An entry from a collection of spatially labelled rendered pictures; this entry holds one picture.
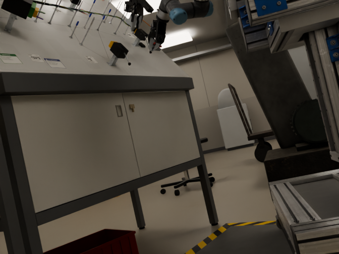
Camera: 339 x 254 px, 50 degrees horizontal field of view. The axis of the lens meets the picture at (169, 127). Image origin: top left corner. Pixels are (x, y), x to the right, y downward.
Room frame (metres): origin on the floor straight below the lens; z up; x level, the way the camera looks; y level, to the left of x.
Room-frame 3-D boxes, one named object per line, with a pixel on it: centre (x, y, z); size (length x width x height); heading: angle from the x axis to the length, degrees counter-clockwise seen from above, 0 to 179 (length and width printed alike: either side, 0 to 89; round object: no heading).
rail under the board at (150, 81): (1.63, 0.17, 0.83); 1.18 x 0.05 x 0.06; 145
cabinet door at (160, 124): (1.86, 0.02, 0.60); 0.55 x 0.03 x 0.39; 145
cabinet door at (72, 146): (1.41, 0.34, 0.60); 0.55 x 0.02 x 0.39; 145
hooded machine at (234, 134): (8.19, -1.48, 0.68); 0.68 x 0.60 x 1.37; 79
